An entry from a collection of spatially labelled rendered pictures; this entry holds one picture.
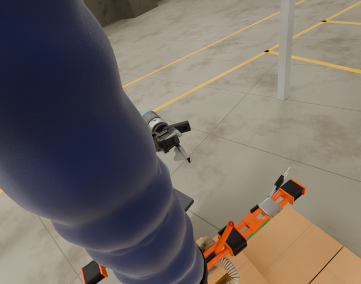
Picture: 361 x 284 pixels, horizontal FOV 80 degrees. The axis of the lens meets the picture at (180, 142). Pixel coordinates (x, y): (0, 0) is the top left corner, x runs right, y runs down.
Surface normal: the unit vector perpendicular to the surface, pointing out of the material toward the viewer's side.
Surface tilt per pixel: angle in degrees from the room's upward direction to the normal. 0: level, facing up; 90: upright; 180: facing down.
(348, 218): 0
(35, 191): 81
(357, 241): 0
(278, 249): 0
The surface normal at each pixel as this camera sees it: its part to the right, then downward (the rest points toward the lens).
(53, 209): 0.13, 0.64
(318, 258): -0.25, -0.73
